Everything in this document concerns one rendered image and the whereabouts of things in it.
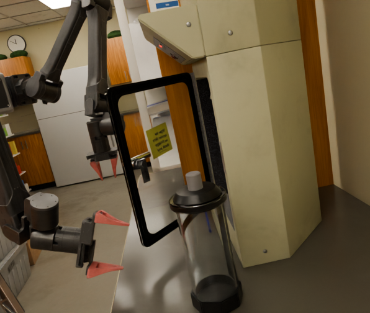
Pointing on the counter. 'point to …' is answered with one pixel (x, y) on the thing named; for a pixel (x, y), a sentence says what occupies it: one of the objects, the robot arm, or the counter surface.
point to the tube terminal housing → (261, 123)
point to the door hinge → (202, 126)
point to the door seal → (128, 149)
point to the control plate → (167, 50)
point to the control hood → (175, 31)
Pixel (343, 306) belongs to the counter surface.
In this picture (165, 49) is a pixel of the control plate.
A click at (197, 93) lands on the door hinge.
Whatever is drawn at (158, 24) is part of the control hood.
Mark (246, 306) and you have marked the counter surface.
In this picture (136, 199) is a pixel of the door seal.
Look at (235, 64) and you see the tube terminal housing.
